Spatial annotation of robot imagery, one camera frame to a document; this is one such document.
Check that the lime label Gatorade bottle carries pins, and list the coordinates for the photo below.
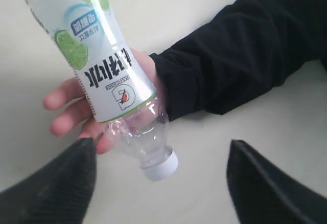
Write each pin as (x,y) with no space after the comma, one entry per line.
(120,94)

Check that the black sleeve forearm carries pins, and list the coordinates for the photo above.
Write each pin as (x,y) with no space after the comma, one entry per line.
(248,48)

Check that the open person hand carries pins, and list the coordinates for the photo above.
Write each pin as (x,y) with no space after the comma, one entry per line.
(77,112)

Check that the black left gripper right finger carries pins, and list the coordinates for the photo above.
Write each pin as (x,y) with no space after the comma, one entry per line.
(262,193)

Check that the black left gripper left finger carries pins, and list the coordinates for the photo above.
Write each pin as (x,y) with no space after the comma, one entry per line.
(59,192)

